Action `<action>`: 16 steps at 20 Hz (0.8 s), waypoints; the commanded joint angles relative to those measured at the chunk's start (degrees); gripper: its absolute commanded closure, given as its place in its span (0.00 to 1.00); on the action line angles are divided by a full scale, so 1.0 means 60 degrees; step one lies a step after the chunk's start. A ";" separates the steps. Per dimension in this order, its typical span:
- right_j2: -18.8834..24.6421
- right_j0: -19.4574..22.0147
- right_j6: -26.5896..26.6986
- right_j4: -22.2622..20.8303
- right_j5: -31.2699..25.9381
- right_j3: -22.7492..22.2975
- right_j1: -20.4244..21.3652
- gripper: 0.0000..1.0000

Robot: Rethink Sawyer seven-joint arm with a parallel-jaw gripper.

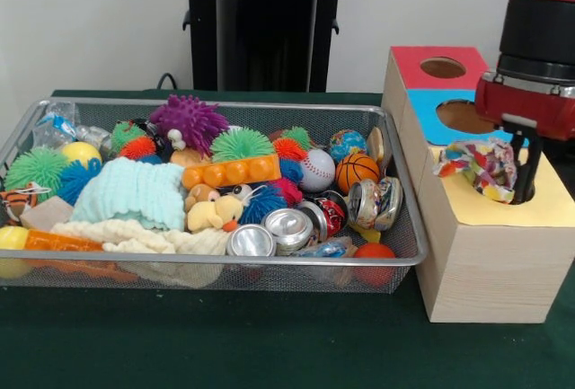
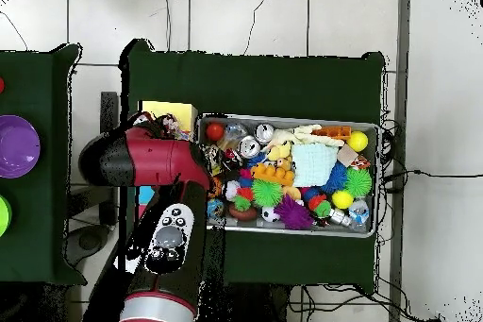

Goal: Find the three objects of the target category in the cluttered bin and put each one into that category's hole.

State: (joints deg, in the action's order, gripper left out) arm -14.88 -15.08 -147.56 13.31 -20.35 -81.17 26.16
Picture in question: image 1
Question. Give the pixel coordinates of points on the mint green cloth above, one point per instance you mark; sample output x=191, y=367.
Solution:
x=130, y=196

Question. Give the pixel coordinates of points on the orange toy building brick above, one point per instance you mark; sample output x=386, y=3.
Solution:
x=231, y=173

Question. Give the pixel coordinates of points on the dark green table cloth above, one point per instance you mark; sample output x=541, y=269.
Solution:
x=224, y=344

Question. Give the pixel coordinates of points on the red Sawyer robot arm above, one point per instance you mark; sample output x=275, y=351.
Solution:
x=539, y=29

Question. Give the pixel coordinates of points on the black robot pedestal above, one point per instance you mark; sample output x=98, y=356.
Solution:
x=251, y=25

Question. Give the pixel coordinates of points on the multicolour dotted wrapper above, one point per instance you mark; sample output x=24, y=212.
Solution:
x=485, y=164

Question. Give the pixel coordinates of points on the small basketball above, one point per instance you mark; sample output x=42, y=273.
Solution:
x=357, y=172

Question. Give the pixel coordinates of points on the red-orange ball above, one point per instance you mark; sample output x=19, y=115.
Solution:
x=374, y=254

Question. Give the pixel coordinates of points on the blue spiky ball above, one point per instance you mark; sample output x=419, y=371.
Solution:
x=78, y=180

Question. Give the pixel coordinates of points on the purple spiky toy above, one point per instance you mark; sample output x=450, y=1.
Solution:
x=188, y=119

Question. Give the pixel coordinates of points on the silver drink can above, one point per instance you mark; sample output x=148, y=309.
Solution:
x=375, y=202

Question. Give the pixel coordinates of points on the wooden box with three holes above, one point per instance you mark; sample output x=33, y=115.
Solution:
x=494, y=272

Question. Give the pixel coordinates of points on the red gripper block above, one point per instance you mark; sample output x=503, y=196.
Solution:
x=530, y=103

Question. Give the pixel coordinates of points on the small baseball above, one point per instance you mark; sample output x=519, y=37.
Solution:
x=316, y=169

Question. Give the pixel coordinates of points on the yellow plush duck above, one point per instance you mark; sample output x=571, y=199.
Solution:
x=215, y=214

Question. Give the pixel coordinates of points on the bright green spiky ball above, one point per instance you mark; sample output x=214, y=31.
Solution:
x=242, y=144

